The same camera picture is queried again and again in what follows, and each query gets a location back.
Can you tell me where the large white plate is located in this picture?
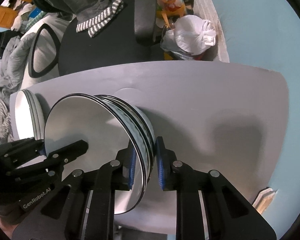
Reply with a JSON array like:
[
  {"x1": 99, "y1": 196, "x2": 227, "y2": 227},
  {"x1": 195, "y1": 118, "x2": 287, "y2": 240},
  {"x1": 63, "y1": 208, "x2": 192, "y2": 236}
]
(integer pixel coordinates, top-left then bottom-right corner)
[{"x1": 44, "y1": 93, "x2": 153, "y2": 215}]

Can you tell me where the white bowl black rim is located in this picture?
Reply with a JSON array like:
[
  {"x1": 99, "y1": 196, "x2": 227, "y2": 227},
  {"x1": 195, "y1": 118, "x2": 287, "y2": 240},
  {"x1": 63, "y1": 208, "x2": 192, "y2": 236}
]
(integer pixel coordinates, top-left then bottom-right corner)
[{"x1": 103, "y1": 95, "x2": 154, "y2": 163}]

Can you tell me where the person's left hand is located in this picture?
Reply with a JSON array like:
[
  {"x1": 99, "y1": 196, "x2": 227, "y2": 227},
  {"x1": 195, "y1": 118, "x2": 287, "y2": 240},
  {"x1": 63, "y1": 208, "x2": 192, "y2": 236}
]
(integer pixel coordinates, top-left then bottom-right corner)
[{"x1": 0, "y1": 217, "x2": 18, "y2": 239}]

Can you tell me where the wooden framed board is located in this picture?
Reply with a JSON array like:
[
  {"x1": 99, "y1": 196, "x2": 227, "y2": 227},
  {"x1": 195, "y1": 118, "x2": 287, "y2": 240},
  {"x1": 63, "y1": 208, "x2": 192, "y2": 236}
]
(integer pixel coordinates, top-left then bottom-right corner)
[{"x1": 252, "y1": 187, "x2": 276, "y2": 214}]

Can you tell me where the striped garment on bed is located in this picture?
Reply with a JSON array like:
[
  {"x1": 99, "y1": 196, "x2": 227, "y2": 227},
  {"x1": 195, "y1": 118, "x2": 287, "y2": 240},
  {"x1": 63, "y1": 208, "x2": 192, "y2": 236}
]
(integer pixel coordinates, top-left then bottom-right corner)
[{"x1": 0, "y1": 99, "x2": 13, "y2": 144}]

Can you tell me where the grey duvet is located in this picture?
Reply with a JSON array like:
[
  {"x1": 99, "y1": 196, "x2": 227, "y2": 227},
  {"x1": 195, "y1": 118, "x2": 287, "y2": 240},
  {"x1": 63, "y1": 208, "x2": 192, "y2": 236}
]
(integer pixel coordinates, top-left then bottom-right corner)
[{"x1": 0, "y1": 33, "x2": 36, "y2": 94}]

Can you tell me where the striped grey white cloth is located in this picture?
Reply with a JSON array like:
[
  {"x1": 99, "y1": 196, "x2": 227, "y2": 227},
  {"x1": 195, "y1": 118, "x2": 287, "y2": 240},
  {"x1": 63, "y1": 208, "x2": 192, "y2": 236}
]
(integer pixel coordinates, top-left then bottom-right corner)
[{"x1": 76, "y1": 0, "x2": 125, "y2": 38}]

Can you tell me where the black office chair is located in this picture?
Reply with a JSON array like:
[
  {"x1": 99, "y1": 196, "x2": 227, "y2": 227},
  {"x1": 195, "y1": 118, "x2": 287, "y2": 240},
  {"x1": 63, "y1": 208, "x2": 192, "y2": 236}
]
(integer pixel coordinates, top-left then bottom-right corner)
[{"x1": 27, "y1": 0, "x2": 166, "y2": 79}]

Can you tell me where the white plastic bag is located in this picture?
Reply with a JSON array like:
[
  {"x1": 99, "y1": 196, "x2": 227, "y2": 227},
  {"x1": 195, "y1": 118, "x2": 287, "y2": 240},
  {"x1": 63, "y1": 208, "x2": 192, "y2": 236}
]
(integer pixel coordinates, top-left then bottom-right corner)
[{"x1": 160, "y1": 15, "x2": 217, "y2": 60}]

